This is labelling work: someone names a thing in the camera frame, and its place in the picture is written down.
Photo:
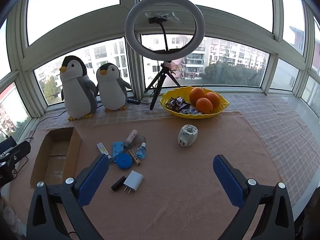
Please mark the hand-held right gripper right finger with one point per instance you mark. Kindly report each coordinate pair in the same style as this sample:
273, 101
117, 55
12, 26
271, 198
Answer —
228, 182

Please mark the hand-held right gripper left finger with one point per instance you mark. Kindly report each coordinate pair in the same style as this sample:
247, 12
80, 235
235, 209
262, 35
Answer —
93, 180

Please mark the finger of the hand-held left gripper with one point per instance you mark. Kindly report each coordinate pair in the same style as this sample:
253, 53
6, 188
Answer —
20, 152
7, 143

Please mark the black lipstick tube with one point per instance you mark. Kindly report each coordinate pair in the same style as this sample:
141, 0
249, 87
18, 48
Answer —
118, 183

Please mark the cardboard box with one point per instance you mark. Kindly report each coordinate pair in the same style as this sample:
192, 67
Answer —
56, 155

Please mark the white USB charger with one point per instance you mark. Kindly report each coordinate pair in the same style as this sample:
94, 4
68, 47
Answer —
133, 180

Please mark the grey spoon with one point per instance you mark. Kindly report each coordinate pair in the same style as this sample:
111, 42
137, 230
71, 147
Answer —
140, 139

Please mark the white round plug adapter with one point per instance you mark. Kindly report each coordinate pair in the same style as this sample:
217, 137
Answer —
187, 136

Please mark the white patterned lighter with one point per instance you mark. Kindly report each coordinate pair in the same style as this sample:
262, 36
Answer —
103, 150

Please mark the blue round lid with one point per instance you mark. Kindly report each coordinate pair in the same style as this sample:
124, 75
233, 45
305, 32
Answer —
124, 162

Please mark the blue folding phone stand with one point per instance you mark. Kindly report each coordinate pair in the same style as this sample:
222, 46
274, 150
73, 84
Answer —
118, 149

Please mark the person's patterned fleece clothing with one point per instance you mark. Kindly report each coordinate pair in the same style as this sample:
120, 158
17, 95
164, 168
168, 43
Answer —
10, 217

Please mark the wooden clothespin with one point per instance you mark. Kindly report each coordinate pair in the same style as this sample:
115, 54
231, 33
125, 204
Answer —
135, 158

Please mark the blue eye drop bottle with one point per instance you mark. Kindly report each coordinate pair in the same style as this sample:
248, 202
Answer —
141, 152

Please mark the white bottle with grey cap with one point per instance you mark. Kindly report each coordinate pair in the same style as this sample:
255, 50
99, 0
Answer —
131, 137

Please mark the checked cloth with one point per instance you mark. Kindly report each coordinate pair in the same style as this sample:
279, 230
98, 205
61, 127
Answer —
275, 130

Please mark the yellow leaf-shaped bowl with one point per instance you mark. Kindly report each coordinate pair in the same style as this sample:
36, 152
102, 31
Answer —
217, 108

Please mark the orange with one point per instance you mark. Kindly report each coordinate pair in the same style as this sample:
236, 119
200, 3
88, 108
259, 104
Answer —
213, 98
197, 94
204, 105

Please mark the large penguin plush toy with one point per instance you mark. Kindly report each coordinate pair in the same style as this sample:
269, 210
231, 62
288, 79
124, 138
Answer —
77, 92

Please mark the black inline remote control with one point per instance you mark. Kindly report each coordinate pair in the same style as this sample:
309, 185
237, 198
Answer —
133, 100

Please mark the small penguin plush toy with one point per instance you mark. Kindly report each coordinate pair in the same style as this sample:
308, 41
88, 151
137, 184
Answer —
112, 90

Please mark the pile of wrapped candies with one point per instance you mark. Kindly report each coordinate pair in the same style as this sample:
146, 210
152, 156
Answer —
178, 104

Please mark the patterned paper tag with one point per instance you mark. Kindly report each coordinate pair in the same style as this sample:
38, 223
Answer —
173, 67

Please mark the black phone holder clamp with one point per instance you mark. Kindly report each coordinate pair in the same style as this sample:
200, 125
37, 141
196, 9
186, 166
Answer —
158, 20

